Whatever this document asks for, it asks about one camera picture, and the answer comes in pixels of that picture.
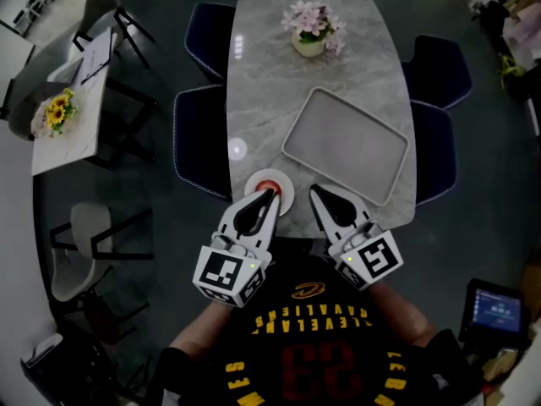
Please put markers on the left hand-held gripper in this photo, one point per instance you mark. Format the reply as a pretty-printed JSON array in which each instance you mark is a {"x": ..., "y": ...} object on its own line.
[{"x": 220, "y": 269}]

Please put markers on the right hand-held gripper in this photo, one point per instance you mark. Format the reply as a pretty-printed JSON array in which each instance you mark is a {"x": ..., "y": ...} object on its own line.
[{"x": 376, "y": 256}]

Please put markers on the sunflower bouquet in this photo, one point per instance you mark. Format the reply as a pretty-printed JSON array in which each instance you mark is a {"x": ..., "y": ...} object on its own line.
[{"x": 59, "y": 110}]

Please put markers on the red apple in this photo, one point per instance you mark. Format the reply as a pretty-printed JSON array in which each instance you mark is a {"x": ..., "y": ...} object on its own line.
[{"x": 266, "y": 184}]

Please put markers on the person's black printed jersey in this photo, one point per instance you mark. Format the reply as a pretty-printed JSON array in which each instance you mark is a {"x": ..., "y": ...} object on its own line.
[{"x": 313, "y": 345}]

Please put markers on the white clipboard with paper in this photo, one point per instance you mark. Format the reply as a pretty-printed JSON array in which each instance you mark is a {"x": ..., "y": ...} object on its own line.
[{"x": 97, "y": 55}]

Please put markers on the pink flowers in white pot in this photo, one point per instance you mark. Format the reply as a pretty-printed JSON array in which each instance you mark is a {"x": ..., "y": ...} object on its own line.
[{"x": 310, "y": 28}]

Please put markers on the black tablet screen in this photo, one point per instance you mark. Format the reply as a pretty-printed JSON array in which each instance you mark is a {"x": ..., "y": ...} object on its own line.
[{"x": 496, "y": 309}]

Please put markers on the dark blue chair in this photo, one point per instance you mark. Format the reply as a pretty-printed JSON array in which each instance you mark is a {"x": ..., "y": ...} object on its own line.
[
  {"x": 439, "y": 72},
  {"x": 433, "y": 155},
  {"x": 209, "y": 36},
  {"x": 200, "y": 142}
]

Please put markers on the person's left forearm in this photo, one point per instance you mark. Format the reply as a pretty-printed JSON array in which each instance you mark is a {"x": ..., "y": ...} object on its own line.
[{"x": 198, "y": 328}]

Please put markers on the person's right forearm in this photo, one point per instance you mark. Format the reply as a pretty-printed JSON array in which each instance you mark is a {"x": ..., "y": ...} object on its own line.
[{"x": 401, "y": 315}]

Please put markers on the white side table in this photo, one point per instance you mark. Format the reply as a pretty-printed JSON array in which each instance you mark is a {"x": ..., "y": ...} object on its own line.
[{"x": 80, "y": 138}]

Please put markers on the grey rectangular tray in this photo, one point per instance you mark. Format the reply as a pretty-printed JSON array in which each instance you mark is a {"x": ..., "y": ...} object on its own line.
[{"x": 344, "y": 146}]

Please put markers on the white round plate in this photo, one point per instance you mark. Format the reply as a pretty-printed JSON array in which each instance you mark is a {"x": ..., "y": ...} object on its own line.
[{"x": 286, "y": 188}]

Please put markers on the black equipment case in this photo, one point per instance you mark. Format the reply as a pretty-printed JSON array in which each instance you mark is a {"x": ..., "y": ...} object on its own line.
[{"x": 67, "y": 370}]

